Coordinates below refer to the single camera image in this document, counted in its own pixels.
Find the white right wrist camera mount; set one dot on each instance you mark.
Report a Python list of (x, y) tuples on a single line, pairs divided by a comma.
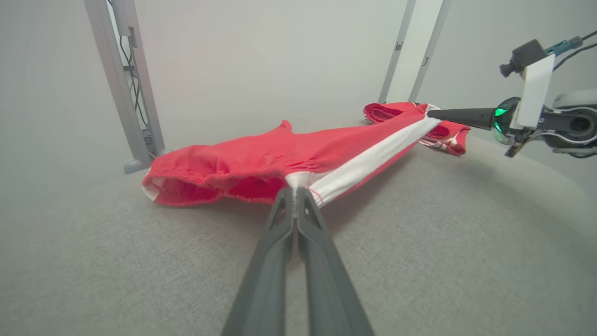
[(534, 93)]

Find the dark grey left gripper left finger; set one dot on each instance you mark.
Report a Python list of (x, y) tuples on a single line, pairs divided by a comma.
[(266, 280)]

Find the red and white jersey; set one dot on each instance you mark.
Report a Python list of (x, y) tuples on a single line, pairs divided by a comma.
[(261, 158)]

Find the grey metal truss post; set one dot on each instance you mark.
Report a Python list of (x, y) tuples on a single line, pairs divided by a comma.
[(109, 70)]

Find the slim grey partition frame post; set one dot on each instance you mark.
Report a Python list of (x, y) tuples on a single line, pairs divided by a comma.
[(398, 46)]

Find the teal right camera connector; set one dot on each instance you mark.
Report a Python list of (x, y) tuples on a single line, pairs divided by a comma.
[(559, 46)]

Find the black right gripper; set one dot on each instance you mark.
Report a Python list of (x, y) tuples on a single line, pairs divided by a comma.
[(501, 119)]

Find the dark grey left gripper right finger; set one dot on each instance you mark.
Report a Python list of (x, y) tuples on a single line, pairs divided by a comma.
[(326, 289)]

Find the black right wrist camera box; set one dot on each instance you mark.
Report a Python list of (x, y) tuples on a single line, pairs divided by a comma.
[(524, 53)]

